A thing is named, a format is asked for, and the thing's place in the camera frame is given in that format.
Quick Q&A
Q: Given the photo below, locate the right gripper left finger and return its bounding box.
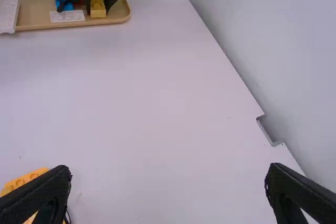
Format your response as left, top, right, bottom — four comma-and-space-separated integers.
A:
0, 165, 73, 224

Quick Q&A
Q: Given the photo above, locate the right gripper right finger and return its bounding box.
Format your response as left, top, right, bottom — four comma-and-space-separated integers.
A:
264, 163, 336, 224

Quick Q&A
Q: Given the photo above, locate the yellow toy brick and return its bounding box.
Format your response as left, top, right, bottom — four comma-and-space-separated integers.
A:
90, 0, 108, 18

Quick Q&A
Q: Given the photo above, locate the small white toy brick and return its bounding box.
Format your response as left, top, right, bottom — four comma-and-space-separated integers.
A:
49, 9, 87, 23

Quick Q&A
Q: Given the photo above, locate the tan tray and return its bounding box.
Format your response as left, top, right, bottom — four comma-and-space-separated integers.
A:
0, 0, 131, 31

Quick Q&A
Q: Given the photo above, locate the large white toy brick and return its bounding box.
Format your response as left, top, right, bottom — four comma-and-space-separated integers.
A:
0, 0, 21, 35

